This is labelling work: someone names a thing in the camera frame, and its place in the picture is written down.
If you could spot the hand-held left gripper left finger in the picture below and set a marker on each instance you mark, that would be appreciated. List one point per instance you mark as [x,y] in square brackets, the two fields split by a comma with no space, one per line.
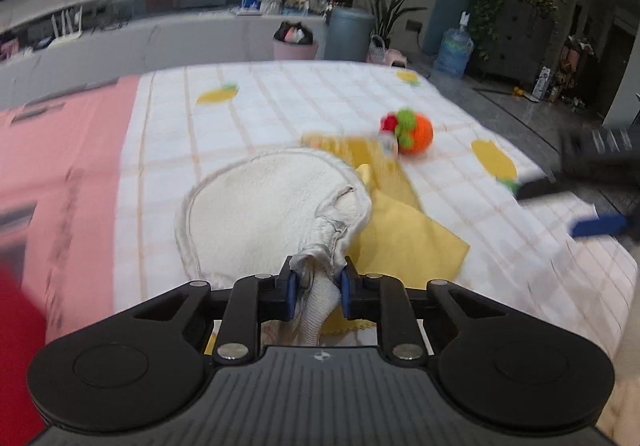
[290,290]

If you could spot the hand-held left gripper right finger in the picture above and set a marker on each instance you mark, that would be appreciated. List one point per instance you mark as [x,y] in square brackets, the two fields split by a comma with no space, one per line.
[346,292]

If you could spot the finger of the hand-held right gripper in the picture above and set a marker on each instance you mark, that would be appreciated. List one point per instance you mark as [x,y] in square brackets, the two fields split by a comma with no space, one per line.
[600,226]
[537,187]

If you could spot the white cloth mitt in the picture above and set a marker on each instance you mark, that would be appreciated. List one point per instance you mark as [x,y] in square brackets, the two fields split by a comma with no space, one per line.
[260,206]

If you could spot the yellow cloth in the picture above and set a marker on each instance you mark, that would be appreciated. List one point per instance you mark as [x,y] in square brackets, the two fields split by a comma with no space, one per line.
[400,236]

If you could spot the orange crochet toy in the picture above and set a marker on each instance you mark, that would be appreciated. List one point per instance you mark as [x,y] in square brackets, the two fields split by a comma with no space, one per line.
[415,133]

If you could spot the grey cabinet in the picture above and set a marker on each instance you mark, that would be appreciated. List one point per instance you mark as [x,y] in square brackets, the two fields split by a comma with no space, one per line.
[520,40]

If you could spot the blue water jug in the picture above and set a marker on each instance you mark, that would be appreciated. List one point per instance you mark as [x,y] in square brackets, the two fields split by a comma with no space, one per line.
[454,50]

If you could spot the checked lemon print tablecloth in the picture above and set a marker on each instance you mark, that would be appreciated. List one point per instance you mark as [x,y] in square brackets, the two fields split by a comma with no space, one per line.
[300,110]

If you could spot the pink slippers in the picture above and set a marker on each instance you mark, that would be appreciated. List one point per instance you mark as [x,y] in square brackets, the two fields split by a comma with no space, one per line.
[397,58]

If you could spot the small woven basket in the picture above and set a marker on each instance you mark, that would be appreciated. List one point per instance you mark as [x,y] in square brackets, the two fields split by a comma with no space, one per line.
[376,53]

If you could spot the long-leaf potted plant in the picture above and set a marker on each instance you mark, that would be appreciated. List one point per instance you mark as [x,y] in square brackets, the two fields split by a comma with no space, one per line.
[390,5]

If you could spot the pink trash bin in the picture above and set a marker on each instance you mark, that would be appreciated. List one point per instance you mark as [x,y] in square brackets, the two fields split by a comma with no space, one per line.
[295,48]

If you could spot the grey trash bin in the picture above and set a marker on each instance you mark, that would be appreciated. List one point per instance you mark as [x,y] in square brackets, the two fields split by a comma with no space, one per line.
[350,33]

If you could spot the pink sheet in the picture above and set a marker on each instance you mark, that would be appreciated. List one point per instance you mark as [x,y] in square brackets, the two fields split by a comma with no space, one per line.
[65,186]

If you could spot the red box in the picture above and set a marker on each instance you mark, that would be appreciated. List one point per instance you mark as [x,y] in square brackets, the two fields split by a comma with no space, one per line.
[17,356]

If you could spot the white marble television bench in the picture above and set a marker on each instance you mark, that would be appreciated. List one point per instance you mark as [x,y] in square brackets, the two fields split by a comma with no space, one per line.
[165,35]

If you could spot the white router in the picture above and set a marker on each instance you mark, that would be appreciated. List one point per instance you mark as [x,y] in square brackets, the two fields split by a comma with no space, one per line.
[67,33]

